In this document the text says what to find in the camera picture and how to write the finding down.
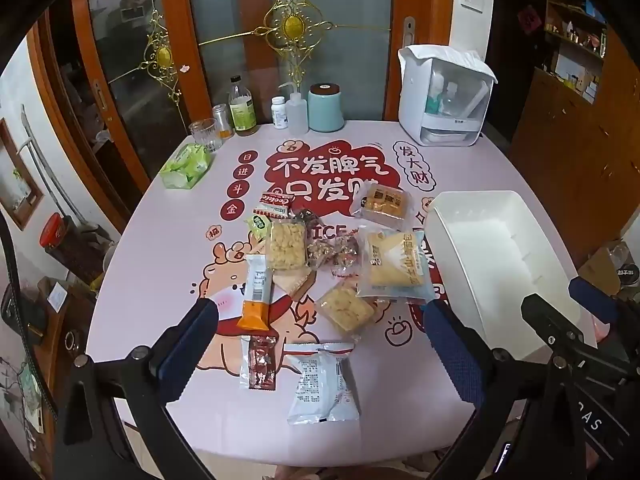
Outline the small glass jar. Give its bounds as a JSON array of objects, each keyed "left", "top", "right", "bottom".
[{"left": 212, "top": 103, "right": 235, "bottom": 140}]

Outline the teal canister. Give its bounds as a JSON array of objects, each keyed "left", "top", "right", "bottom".
[{"left": 307, "top": 83, "right": 346, "bottom": 132}]

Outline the green label glass bottle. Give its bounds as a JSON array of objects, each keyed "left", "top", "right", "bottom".
[{"left": 228, "top": 76, "right": 259, "bottom": 137}]

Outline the white lidded storage box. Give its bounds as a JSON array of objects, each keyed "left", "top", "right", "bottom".
[{"left": 397, "top": 45, "right": 499, "bottom": 147}]

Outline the orange white snack bar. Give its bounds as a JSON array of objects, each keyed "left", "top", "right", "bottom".
[{"left": 236, "top": 254, "right": 275, "bottom": 333}]

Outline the red white cookie packet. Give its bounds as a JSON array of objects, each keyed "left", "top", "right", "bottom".
[{"left": 252, "top": 190, "right": 293, "bottom": 221}]

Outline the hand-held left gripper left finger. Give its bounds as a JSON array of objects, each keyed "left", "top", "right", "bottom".
[{"left": 52, "top": 299, "right": 221, "bottom": 480}]

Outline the clear squeeze bottle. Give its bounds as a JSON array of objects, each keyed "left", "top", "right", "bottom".
[{"left": 277, "top": 81, "right": 310, "bottom": 135}]

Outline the red brown sachet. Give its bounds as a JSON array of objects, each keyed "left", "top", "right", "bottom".
[{"left": 240, "top": 335, "right": 278, "bottom": 390}]

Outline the cardboard box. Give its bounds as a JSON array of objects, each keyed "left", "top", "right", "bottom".
[{"left": 582, "top": 245, "right": 640, "bottom": 306}]

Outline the green tissue pack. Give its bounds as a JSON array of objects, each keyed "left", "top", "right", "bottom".
[{"left": 159, "top": 142, "right": 213, "bottom": 191}]

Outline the clear rice cracker packet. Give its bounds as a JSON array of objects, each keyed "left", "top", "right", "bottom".
[
  {"left": 264, "top": 220, "right": 307, "bottom": 272},
  {"left": 314, "top": 280, "right": 381, "bottom": 343}
]

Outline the clear glass tumbler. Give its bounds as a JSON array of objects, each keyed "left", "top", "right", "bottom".
[{"left": 189, "top": 119, "right": 223, "bottom": 153}]

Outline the green snack packet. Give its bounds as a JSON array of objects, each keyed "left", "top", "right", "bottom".
[{"left": 244, "top": 212, "right": 273, "bottom": 248}]

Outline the clear blue bread packet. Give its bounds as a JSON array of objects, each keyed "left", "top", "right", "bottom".
[{"left": 357, "top": 227, "right": 436, "bottom": 303}]

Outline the white plastic tray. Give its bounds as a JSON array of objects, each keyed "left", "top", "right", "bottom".
[{"left": 424, "top": 190, "right": 596, "bottom": 361}]

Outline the large gold door ornament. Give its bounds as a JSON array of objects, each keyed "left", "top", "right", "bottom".
[{"left": 254, "top": 0, "right": 335, "bottom": 86}]

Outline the small gold door ornament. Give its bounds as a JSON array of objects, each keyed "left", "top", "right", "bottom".
[{"left": 139, "top": 10, "right": 182, "bottom": 106}]

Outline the white pill bottle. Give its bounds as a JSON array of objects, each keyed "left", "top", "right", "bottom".
[{"left": 271, "top": 97, "right": 291, "bottom": 130}]

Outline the brown cake packet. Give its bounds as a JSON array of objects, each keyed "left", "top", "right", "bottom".
[{"left": 352, "top": 182, "right": 412, "bottom": 228}]

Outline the wooden picture frame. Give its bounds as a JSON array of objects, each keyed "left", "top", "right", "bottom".
[{"left": 0, "top": 119, "right": 45, "bottom": 231}]

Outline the white blue snack packet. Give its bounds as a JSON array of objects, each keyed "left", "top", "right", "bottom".
[{"left": 284, "top": 342, "right": 362, "bottom": 426}]

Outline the wooden glass sliding door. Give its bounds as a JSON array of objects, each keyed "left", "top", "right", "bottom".
[{"left": 160, "top": 0, "right": 453, "bottom": 126}]

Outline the wooden cabinet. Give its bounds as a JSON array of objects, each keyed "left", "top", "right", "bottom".
[{"left": 510, "top": 0, "right": 640, "bottom": 281}]

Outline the clear nut packet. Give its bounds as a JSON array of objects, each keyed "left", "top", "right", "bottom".
[{"left": 306, "top": 237, "right": 333, "bottom": 268}]

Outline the white teal bottle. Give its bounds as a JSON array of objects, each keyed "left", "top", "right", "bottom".
[{"left": 425, "top": 74, "right": 446, "bottom": 115}]

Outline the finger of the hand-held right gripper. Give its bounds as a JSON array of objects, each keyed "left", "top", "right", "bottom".
[
  {"left": 568, "top": 276, "right": 622, "bottom": 327},
  {"left": 521, "top": 294, "right": 587, "bottom": 352}
]

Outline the beige snack packet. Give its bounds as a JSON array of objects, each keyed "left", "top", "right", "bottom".
[{"left": 272, "top": 267, "right": 316, "bottom": 298}]

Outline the red lidded container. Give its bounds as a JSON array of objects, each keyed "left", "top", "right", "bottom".
[{"left": 39, "top": 212, "right": 108, "bottom": 286}]

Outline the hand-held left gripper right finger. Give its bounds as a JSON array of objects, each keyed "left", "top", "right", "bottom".
[{"left": 422, "top": 301, "right": 588, "bottom": 480}]

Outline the clear plastic bottle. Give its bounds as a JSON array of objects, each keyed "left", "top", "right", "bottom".
[{"left": 444, "top": 82, "right": 468, "bottom": 116}]

